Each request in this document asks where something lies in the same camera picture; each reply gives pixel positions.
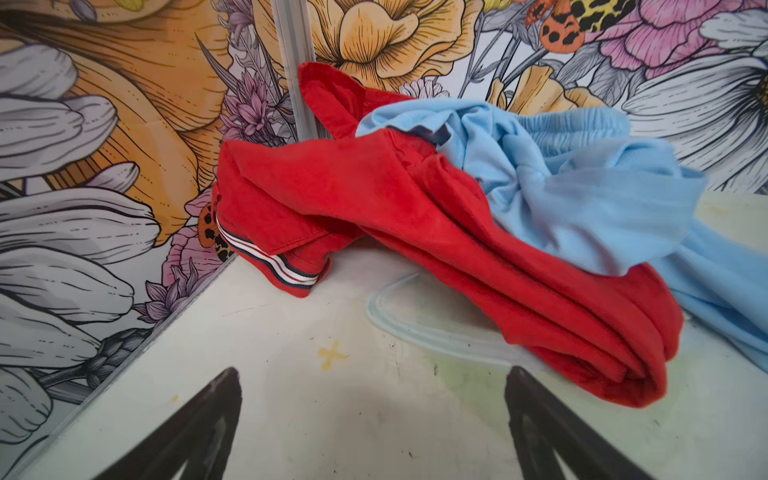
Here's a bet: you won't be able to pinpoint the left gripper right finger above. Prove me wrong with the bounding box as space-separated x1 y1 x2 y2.
504 366 651 480

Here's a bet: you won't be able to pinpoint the light blue knit shorts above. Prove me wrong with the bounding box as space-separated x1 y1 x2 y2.
356 98 767 368

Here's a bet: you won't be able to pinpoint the left aluminium corner post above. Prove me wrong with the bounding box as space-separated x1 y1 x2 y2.
271 0 328 142

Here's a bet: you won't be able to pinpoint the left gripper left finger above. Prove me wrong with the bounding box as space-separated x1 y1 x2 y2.
97 367 242 480

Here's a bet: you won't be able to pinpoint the red cloth garment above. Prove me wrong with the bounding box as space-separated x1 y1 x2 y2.
212 63 683 408

